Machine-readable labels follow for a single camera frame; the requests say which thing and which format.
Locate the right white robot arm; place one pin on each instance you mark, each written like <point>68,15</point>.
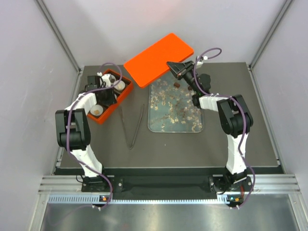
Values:
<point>235,120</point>

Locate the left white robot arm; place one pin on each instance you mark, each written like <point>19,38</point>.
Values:
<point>73,134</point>

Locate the grey cable duct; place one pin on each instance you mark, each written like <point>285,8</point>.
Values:
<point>101,200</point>

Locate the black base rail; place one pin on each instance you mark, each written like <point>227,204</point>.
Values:
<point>161,183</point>

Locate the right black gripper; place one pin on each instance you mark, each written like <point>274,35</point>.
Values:
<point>178,69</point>

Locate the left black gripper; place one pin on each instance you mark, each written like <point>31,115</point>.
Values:
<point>112,99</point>

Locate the floral blue tray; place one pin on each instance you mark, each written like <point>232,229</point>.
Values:
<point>171,109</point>

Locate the orange chocolate box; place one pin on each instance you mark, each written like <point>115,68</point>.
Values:
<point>120,96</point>

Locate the orange box lid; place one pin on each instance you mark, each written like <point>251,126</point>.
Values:
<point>151,64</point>

